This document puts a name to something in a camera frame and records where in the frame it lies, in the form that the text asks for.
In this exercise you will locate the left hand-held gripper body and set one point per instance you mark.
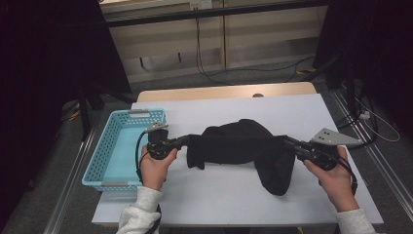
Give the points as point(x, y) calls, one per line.
point(158, 143)

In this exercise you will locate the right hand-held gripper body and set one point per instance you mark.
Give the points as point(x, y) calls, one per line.
point(331, 138)

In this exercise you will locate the light blue plastic basket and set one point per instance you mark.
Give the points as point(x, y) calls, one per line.
point(126, 152)

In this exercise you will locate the black shorts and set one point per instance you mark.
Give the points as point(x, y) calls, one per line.
point(233, 143)

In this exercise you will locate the person's left hand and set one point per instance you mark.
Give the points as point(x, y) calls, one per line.
point(154, 172)

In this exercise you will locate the person's right hand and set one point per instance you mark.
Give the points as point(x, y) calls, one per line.
point(339, 185)

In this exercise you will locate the white power adapter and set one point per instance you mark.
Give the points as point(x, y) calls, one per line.
point(365, 114)

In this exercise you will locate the black metal stand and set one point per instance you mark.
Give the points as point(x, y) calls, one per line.
point(349, 87)
point(85, 113)

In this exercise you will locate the wooden table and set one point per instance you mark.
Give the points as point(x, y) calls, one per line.
point(211, 91)

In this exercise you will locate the white table cover sheet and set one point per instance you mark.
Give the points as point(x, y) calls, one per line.
point(227, 201)

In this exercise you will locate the black curtain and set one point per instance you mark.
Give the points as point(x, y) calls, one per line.
point(39, 65)
point(383, 48)

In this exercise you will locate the beige wooden cabinet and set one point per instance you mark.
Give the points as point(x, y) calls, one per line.
point(266, 39)

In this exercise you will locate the black metal bar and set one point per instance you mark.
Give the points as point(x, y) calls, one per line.
point(211, 13)

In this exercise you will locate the aluminium floor rail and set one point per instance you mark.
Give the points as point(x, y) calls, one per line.
point(383, 165)
point(68, 188)

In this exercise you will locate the white wall socket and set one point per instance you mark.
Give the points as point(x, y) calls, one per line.
point(201, 4)

